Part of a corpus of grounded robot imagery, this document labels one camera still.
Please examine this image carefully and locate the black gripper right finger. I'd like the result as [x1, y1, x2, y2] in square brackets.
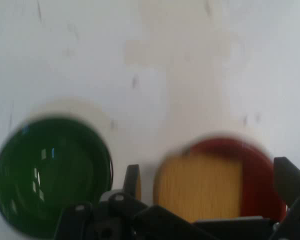
[271, 156, 300, 240]

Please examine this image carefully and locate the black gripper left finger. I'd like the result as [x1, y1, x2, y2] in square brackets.
[54, 164, 198, 240]

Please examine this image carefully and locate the red plate with black rim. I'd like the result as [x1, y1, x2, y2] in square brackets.
[153, 134, 288, 223]

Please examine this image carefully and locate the brown bread slice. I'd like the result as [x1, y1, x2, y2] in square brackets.
[153, 151, 243, 223]

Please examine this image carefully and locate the dark green bowl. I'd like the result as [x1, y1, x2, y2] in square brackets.
[0, 114, 115, 238]

